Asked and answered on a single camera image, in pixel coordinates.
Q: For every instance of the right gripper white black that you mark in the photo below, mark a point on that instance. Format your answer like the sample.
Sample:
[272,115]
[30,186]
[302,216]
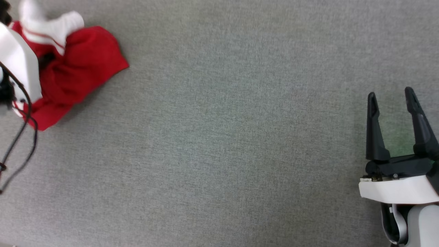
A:
[401,188]

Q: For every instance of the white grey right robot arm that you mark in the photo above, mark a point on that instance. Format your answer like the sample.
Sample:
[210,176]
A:
[422,223]

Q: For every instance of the red and white garment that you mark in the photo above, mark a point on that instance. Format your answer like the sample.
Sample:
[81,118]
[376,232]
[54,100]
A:
[85,61]

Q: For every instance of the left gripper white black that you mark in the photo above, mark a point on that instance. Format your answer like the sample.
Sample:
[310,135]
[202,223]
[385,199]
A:
[20,65]

